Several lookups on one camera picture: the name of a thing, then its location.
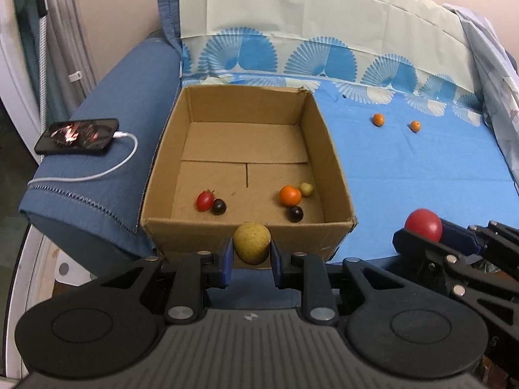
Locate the red round fruit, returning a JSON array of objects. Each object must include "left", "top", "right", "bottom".
[{"left": 404, "top": 208, "right": 442, "bottom": 242}]

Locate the yellow-green round fruit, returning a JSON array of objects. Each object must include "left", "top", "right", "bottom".
[{"left": 232, "top": 222, "right": 272, "bottom": 265}]

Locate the red cherry tomato with stem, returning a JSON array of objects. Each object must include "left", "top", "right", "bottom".
[{"left": 195, "top": 190, "right": 215, "bottom": 212}]

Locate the orange fruit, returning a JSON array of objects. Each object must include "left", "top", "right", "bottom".
[{"left": 278, "top": 185, "right": 303, "bottom": 207}]

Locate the orange kumquat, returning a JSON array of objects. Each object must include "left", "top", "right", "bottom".
[
  {"left": 410, "top": 120, "right": 421, "bottom": 133},
  {"left": 371, "top": 113, "right": 385, "bottom": 127}
]

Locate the orange kumquat front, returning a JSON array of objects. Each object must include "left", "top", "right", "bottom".
[{"left": 371, "top": 113, "right": 385, "bottom": 127}]

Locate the dark purple grape right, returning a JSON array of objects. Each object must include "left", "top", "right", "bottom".
[{"left": 287, "top": 206, "right": 304, "bottom": 223}]

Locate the dark purple grape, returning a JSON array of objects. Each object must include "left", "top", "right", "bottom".
[
  {"left": 211, "top": 198, "right": 227, "bottom": 215},
  {"left": 287, "top": 206, "right": 304, "bottom": 223}
]

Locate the dark purple grape left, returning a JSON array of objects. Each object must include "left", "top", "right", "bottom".
[{"left": 211, "top": 198, "right": 227, "bottom": 215}]

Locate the yellow-green small fruit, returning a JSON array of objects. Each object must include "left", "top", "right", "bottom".
[{"left": 299, "top": 182, "right": 315, "bottom": 198}]

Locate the brown cardboard box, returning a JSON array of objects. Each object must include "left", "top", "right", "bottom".
[{"left": 140, "top": 85, "right": 357, "bottom": 260}]

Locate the blue white patterned sheet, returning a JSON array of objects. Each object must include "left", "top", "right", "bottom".
[{"left": 179, "top": 0, "right": 518, "bottom": 260}]

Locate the grey white blanket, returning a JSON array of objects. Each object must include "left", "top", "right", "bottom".
[{"left": 443, "top": 4, "right": 518, "bottom": 180}]

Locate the black smartphone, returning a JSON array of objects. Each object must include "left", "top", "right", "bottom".
[{"left": 34, "top": 119, "right": 119, "bottom": 156}]

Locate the grey curtain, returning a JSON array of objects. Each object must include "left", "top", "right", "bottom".
[{"left": 13, "top": 0, "right": 97, "bottom": 124}]

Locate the white charging cable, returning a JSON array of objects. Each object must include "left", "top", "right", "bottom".
[{"left": 27, "top": 130, "right": 139, "bottom": 185}]

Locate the white door frame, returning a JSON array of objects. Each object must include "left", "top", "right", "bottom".
[{"left": 0, "top": 0, "right": 41, "bottom": 150}]

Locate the white braided cable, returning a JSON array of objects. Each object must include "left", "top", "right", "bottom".
[{"left": 37, "top": 11, "right": 49, "bottom": 131}]

